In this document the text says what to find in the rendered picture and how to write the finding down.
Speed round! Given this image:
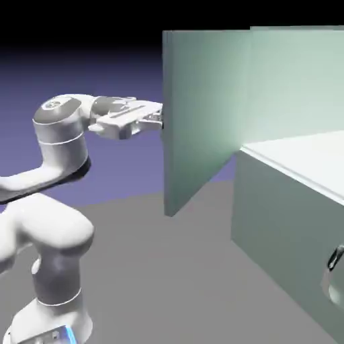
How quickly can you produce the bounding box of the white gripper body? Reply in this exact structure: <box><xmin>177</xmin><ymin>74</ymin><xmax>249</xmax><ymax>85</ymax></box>
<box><xmin>95</xmin><ymin>100</ymin><xmax>164</xmax><ymax>141</ymax></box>

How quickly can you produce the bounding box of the pale green cabinet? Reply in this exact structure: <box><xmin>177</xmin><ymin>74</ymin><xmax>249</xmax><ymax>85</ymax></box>
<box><xmin>230</xmin><ymin>26</ymin><xmax>344</xmax><ymax>344</ymax></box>

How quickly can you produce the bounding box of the pale green handled cabinet door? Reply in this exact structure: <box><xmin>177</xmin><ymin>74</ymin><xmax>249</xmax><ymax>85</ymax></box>
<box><xmin>230</xmin><ymin>149</ymin><xmax>344</xmax><ymax>344</ymax></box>

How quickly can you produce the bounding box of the curved metal door handle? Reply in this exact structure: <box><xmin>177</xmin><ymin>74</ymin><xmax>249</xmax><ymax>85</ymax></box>
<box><xmin>320</xmin><ymin>243</ymin><xmax>344</xmax><ymax>308</ymax></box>

